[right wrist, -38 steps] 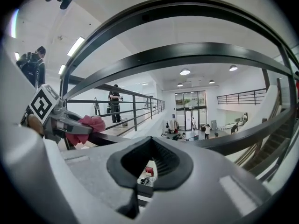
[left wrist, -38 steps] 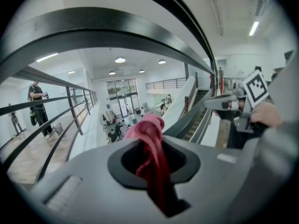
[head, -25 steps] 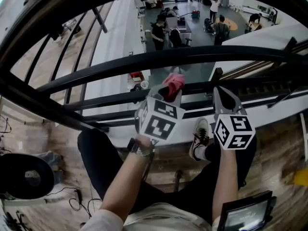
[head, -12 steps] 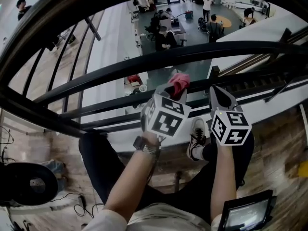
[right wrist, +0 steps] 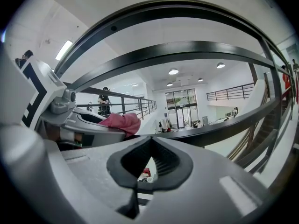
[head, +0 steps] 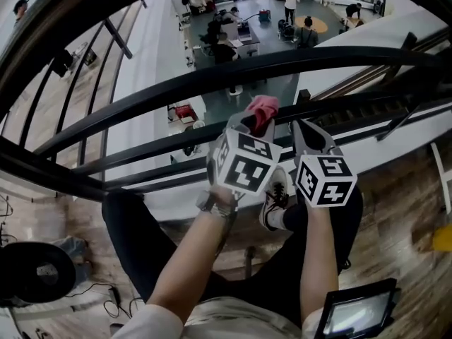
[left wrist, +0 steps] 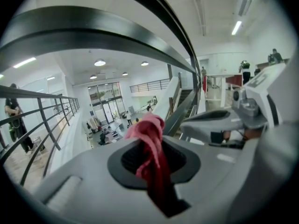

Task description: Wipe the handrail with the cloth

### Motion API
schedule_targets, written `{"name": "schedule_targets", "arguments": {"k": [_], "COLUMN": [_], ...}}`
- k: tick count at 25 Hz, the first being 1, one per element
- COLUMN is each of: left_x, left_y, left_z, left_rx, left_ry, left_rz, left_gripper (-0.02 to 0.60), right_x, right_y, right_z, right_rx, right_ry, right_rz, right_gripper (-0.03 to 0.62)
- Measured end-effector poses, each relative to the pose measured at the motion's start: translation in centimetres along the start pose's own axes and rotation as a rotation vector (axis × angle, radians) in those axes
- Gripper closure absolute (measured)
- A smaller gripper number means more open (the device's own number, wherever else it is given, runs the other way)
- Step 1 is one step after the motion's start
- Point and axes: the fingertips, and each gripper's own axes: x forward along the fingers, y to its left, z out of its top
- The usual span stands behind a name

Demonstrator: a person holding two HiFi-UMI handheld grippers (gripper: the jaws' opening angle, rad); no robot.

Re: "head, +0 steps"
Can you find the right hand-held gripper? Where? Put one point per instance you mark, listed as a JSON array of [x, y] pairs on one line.
[[325, 185]]

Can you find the red plastic crate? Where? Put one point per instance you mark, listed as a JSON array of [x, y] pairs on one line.
[[183, 111]]

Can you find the white metal frame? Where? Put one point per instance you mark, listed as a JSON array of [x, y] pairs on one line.
[[442, 175]]

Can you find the person's right sneaker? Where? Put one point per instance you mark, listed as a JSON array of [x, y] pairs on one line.
[[275, 196]]

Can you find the round orange table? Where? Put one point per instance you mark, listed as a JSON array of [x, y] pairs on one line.
[[319, 25]]

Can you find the yellow plastic object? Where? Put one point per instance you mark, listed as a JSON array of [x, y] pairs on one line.
[[443, 238]]

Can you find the person's white shirt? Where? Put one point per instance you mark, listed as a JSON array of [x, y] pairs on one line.
[[229, 320]]

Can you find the black stool leg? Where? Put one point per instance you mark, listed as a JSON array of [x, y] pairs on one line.
[[250, 260]]

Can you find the person's left forearm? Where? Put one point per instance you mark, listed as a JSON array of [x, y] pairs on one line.
[[187, 263]]

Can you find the pink cloth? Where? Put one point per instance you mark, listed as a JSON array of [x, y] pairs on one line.
[[263, 108]]

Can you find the person's right forearm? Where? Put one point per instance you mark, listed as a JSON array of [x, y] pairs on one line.
[[318, 260]]

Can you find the black metal railing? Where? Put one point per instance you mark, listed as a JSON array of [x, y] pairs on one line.
[[212, 78]]

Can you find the green red vacuum cleaner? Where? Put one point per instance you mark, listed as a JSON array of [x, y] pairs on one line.
[[265, 16]]

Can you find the wooden staircase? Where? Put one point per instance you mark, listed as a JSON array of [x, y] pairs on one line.
[[367, 109]]

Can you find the black wrist-mounted screen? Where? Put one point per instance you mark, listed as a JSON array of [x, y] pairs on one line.
[[356, 314]]

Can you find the person's leg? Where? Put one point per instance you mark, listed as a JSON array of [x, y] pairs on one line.
[[282, 267], [134, 235]]

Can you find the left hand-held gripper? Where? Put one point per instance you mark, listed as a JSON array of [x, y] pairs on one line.
[[247, 171]]

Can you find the black round machine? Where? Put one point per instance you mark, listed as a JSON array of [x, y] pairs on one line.
[[21, 267]]

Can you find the person's left leg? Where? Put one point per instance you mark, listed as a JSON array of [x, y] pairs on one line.
[[134, 235]]

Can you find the person's right leg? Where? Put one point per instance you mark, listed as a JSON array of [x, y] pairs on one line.
[[282, 267]]

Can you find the white office desk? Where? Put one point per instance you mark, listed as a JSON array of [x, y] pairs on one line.
[[247, 46]]

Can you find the person's left hand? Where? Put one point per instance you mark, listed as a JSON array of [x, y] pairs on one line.
[[220, 193]]

